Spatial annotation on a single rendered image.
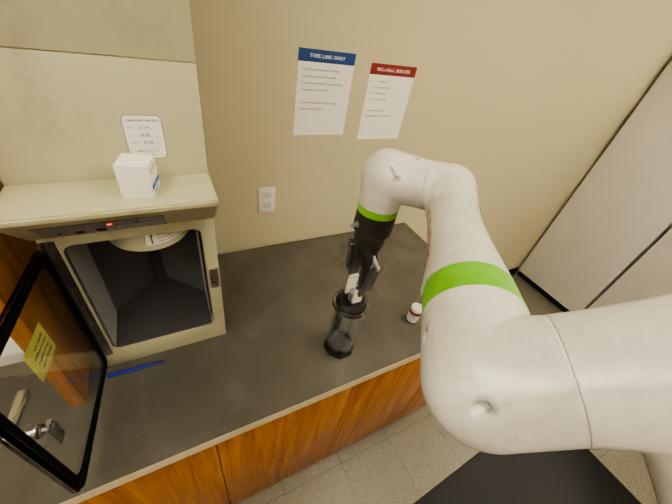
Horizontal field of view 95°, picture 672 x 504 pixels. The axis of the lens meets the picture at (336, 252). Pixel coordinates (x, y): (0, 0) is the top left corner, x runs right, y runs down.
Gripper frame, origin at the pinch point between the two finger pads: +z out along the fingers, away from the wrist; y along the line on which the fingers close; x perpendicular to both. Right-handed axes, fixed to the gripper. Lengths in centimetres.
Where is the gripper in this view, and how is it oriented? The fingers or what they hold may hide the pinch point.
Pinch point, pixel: (354, 288)
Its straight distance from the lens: 87.2
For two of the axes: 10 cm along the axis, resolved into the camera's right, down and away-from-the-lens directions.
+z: -1.6, 7.6, 6.3
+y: 4.4, 6.2, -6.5
